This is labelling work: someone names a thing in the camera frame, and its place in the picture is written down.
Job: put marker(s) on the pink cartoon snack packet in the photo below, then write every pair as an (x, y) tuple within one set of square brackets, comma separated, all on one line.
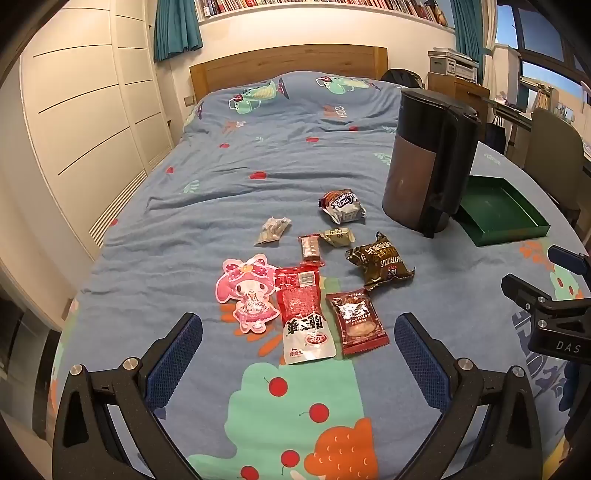
[(249, 290)]

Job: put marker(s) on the black backpack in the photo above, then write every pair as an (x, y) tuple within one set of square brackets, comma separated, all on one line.
[(401, 77)]

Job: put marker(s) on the wooden drawer cabinet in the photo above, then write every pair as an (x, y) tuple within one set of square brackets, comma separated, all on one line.
[(461, 92)]

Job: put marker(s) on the white vent grille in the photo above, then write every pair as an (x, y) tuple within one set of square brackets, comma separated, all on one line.
[(115, 212)]

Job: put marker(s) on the brown snack packet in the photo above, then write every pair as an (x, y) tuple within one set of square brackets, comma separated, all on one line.
[(378, 263)]

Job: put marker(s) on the clear nut packet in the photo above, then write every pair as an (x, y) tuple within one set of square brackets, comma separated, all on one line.
[(272, 230)]

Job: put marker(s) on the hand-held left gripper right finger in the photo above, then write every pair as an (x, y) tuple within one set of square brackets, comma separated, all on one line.
[(422, 364)]

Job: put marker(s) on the long red snack packet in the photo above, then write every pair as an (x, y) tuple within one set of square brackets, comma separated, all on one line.
[(302, 314)]

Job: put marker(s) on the row of books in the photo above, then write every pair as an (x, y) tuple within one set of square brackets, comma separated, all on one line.
[(323, 5)]

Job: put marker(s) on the wooden headboard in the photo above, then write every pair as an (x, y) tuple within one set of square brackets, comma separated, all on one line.
[(277, 62)]

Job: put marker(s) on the blue printed blanket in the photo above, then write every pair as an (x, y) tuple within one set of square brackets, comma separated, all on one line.
[(207, 207)]

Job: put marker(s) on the gold candy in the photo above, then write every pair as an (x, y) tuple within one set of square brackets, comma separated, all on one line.
[(339, 237)]

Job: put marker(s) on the teal curtain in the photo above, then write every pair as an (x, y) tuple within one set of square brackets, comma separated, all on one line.
[(473, 32), (178, 27)]

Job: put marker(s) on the dark low furniture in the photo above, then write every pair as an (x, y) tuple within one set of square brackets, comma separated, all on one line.
[(23, 360)]

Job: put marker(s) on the small red bar packet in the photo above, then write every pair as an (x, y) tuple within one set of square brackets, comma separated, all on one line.
[(310, 248)]

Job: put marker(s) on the white desk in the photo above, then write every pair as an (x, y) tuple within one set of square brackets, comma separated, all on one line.
[(512, 113)]

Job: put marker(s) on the white brown cookie packet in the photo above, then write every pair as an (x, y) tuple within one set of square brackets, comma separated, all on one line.
[(342, 206)]

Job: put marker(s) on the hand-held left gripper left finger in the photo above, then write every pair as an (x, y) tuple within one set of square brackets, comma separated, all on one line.
[(175, 360)]

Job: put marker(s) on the dark red snack packet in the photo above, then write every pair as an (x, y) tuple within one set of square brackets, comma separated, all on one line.
[(358, 321)]

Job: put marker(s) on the window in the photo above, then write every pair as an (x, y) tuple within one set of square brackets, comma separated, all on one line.
[(545, 55)]

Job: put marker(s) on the dark blue paper bag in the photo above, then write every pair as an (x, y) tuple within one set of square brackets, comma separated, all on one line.
[(496, 134)]

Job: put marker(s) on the black electric kettle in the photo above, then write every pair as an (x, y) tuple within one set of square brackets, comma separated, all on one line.
[(411, 175)]

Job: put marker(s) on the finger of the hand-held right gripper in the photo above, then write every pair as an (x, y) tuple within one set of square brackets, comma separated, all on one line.
[(567, 260), (524, 288)]

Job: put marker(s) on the white printer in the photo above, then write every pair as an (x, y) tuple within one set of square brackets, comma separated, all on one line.
[(450, 64)]

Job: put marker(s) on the green tray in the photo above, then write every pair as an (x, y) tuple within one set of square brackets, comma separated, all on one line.
[(494, 207)]

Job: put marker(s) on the grey chair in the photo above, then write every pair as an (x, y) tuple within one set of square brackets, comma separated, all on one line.
[(554, 147)]

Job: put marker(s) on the white wardrobe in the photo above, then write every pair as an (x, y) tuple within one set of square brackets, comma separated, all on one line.
[(83, 115)]

